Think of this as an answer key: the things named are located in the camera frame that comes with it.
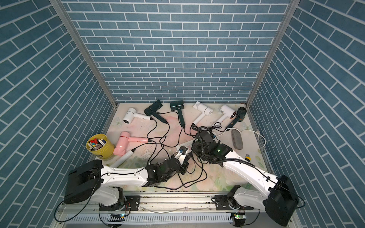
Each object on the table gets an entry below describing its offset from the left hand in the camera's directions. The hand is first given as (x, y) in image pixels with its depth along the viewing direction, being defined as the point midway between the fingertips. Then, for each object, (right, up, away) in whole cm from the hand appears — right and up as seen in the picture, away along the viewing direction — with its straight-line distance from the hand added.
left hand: (193, 160), depth 77 cm
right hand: (-1, +6, +2) cm, 7 cm away
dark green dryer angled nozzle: (-31, +30, +33) cm, 54 cm away
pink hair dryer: (-47, +3, +12) cm, 48 cm away
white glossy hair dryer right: (+28, +27, +33) cm, 51 cm away
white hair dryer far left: (-47, +27, +31) cm, 62 cm away
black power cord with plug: (-9, +5, -20) cm, 22 cm away
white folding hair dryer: (+11, +29, +33) cm, 45 cm away
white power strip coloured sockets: (-2, +5, +16) cm, 17 cm away
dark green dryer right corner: (+37, +27, +26) cm, 53 cm away
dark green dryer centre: (-11, +33, +35) cm, 49 cm away
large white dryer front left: (-45, -3, +7) cm, 45 cm away
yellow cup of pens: (-57, +7, +8) cm, 58 cm away
